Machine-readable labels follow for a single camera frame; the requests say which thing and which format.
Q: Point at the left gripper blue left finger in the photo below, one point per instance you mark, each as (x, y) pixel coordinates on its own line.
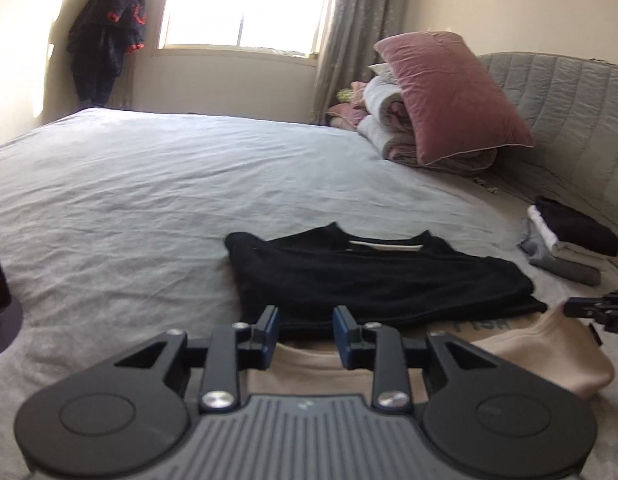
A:
(229, 351)

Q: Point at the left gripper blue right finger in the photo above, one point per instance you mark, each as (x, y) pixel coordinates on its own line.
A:
(379, 349)

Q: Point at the beige black bear sweatshirt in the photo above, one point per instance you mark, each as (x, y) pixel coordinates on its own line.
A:
(414, 285)

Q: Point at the folded grey sweater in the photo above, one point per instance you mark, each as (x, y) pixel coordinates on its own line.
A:
(533, 246)

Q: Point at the folded black garment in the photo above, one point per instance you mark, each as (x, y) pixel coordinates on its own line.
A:
(575, 227)

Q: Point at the folded white garment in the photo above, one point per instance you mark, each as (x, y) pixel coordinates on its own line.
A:
(558, 249)

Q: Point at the grey quilted headboard cover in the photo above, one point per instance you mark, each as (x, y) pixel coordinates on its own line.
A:
(571, 108)

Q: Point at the folded grey pink quilt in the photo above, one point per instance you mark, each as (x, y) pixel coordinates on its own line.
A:
(388, 128)

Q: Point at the round phone stand base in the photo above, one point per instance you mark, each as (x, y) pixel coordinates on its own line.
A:
(11, 322)

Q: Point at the small pink pillow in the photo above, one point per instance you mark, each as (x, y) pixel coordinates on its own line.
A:
(350, 108)

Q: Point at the pink velvet pillow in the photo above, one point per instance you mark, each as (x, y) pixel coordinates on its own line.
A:
(454, 104)

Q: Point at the window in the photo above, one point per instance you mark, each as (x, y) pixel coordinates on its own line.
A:
(281, 27)

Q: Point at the grey patterned curtain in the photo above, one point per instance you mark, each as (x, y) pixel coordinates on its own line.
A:
(347, 47)

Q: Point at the hanging navy jacket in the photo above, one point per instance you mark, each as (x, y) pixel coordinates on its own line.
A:
(104, 32)

